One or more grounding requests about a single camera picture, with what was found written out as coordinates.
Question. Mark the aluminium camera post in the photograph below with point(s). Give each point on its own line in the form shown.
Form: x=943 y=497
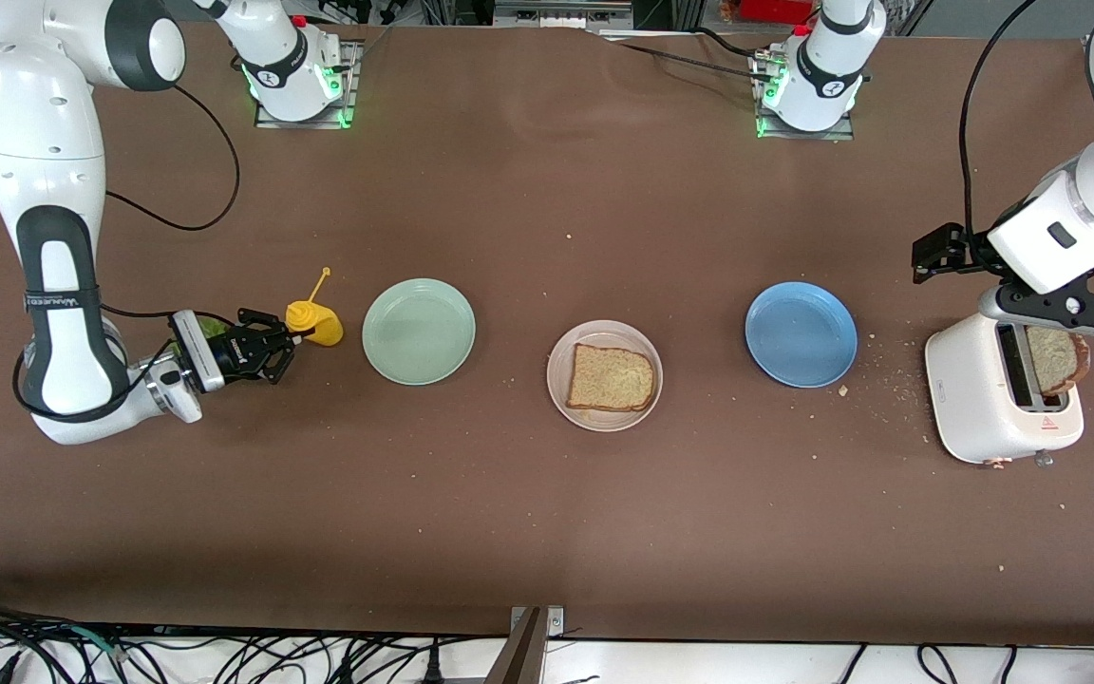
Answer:
x=523 y=655

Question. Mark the white two-slot toaster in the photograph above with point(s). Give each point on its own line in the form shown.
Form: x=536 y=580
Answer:
x=970 y=399

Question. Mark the yellow mustard squeeze bottle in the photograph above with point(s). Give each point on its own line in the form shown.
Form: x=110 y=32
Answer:
x=319 y=328

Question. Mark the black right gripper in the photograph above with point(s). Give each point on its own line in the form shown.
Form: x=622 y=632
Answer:
x=231 y=354

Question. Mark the red box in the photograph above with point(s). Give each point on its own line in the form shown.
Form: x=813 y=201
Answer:
x=775 y=9

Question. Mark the brown bread slice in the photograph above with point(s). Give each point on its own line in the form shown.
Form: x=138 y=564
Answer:
x=1058 y=361
x=609 y=378

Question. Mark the grey metal equipment frame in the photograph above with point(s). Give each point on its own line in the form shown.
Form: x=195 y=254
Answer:
x=561 y=11

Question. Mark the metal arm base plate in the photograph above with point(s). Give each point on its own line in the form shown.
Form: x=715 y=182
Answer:
x=767 y=119
x=346 y=90

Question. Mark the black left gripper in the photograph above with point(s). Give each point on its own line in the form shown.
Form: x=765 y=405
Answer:
x=972 y=252

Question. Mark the blue plate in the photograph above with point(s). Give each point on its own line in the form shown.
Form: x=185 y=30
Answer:
x=801 y=334

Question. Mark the green lettuce leaf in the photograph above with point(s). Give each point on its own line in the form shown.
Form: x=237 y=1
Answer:
x=213 y=328

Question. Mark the beige plate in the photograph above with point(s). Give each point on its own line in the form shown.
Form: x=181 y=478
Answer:
x=604 y=330

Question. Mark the mint green plate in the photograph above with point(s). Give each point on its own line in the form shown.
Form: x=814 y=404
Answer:
x=419 y=332

